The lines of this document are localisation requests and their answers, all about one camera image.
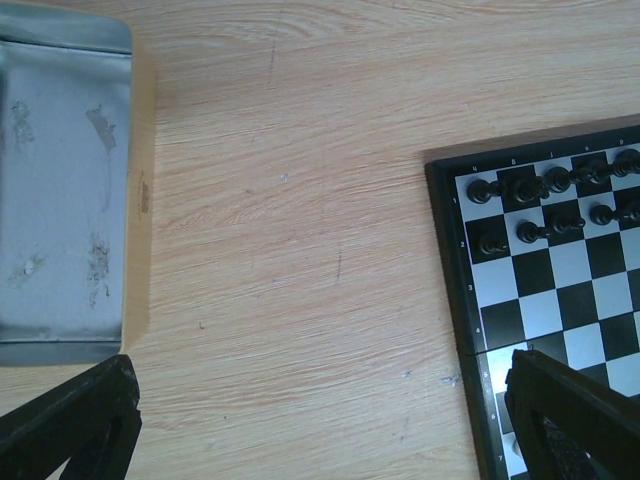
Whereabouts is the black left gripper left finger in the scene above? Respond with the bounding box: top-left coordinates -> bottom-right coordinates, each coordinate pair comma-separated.
1,354 -> 142,479

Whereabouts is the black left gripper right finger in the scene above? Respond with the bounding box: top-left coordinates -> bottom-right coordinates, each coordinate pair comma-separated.
505,349 -> 639,479

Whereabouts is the black grey chess board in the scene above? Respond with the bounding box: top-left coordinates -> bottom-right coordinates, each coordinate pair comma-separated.
423,115 -> 639,479

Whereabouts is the white pawn on board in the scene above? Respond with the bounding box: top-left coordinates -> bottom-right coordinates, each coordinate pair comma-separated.
511,434 -> 522,458

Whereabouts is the black pawn edge file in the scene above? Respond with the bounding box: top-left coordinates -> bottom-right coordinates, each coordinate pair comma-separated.
478,232 -> 509,256

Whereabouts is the black knight piece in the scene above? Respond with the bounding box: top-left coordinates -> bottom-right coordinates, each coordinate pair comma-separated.
510,176 -> 547,204

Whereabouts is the black bishop piece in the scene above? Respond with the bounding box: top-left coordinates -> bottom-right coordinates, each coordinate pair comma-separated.
543,166 -> 591,193

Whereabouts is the black rook corner piece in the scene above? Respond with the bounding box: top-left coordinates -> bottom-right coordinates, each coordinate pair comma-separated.
466,179 -> 504,204

